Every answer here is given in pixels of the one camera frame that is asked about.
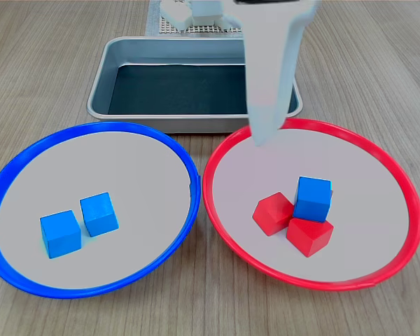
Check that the blue cube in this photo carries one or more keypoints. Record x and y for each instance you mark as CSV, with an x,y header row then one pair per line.
x,y
311,204
61,236
98,215

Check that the steel tray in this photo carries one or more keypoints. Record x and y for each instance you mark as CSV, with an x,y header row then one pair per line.
x,y
196,122

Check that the pale perforated plate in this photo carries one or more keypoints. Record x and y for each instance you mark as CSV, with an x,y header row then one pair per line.
x,y
168,29

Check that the red cube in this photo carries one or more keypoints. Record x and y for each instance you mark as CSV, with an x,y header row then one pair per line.
x,y
271,213
309,239

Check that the red-rimmed white plate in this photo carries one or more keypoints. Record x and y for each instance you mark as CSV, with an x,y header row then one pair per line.
x,y
364,196

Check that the blue-rimmed white plate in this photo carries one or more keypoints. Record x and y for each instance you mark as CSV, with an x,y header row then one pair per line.
x,y
126,168

